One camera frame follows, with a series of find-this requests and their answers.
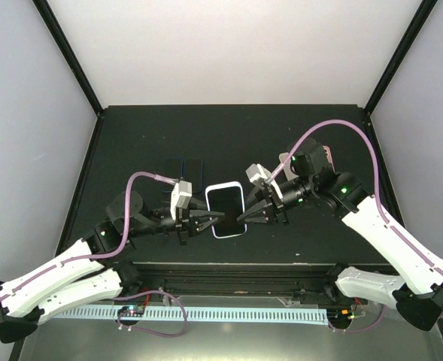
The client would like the lavender cased phone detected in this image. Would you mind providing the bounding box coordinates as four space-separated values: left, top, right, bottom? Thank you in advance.
205 181 247 239

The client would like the beige cased phone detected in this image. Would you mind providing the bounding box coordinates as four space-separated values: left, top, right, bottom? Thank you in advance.
278 152 298 181

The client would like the pink phone case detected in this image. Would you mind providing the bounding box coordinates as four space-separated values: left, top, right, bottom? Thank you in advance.
323 146 335 170

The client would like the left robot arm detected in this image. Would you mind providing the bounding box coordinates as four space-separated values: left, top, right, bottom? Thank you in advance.
0 192 225 344

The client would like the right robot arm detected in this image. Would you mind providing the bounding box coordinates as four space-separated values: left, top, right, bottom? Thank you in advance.
237 139 443 331

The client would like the small circuit board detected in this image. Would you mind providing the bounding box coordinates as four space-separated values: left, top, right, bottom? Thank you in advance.
117 305 145 317

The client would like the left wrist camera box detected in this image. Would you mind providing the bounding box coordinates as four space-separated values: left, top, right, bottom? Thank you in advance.
170 180 193 220

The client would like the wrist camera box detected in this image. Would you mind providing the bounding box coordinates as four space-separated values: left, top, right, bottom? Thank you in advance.
170 180 193 220
245 163 283 200

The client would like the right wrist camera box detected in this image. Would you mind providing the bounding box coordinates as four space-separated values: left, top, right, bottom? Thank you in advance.
245 163 283 200

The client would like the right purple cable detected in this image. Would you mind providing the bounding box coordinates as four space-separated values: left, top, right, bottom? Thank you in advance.
268 118 443 323

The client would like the light blue slotted cable duct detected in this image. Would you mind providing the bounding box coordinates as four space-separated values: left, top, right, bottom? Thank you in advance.
56 305 329 326

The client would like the purple loop cable at base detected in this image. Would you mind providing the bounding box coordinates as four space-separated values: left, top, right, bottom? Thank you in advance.
115 289 189 338

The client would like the left black frame post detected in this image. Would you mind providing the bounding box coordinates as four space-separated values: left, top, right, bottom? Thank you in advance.
32 0 104 117

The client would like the black frame post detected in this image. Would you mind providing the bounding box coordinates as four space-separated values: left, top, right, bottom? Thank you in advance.
32 0 104 117
364 0 438 115

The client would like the right black frame post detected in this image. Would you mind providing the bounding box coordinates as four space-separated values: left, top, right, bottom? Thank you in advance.
364 0 438 115

